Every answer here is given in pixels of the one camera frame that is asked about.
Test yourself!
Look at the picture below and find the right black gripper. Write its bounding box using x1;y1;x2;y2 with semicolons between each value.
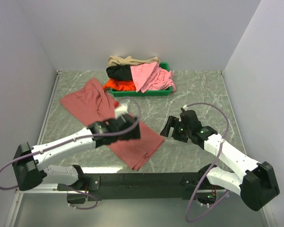
160;116;191;143

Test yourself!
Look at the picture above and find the dusty rose t shirt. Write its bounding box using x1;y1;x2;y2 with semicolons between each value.
60;78;164;170

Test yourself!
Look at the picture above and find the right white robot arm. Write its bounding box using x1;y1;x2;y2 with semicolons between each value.
160;110;280;211

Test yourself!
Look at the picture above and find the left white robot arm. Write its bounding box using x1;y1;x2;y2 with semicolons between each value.
12;104;141;191

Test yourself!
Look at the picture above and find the orange t shirt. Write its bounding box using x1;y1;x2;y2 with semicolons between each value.
102;79;136;91

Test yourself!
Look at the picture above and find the black t shirt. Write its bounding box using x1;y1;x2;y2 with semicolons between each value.
106;65;133;81

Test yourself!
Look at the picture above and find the light pink t shirt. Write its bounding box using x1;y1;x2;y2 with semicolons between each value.
130;62;176;93

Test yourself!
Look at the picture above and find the green plastic tray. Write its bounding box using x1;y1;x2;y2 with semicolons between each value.
108;62;172;97

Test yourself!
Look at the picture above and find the beige t shirt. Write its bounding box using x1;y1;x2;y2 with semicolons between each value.
107;56;161;67

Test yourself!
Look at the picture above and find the black base crossbar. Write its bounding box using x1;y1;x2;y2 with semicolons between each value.
70;172;202;201

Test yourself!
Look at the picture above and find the aluminium frame rail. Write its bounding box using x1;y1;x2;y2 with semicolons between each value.
12;70;61;192

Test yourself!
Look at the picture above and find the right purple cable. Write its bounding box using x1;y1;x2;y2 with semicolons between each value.
185;103;231;223

